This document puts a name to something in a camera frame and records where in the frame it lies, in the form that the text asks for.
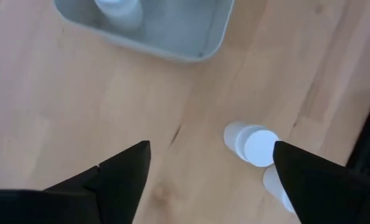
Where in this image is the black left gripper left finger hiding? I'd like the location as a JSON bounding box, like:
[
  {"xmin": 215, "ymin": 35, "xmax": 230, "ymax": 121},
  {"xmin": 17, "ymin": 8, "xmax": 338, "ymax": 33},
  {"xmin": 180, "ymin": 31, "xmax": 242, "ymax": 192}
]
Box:
[{"xmin": 0, "ymin": 140, "xmax": 151, "ymax": 224}]

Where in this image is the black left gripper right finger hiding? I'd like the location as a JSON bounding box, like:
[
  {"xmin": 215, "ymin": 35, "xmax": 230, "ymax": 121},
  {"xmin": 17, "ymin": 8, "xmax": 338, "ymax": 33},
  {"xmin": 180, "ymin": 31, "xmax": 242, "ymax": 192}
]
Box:
[{"xmin": 272, "ymin": 140, "xmax": 370, "ymax": 224}]

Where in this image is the grey plastic basket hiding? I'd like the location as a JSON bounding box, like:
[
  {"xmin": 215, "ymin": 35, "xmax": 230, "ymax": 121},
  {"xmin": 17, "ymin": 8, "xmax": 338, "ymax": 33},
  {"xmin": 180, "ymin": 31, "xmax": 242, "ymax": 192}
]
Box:
[{"xmin": 54, "ymin": 0, "xmax": 236, "ymax": 63}]

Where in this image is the white pill bottle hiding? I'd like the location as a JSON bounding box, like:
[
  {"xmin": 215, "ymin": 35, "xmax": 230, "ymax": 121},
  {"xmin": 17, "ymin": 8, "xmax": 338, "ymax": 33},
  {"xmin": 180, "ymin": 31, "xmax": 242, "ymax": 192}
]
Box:
[
  {"xmin": 223, "ymin": 121, "xmax": 281, "ymax": 168},
  {"xmin": 93, "ymin": 0, "xmax": 144, "ymax": 29},
  {"xmin": 262, "ymin": 164, "xmax": 297, "ymax": 214}
]

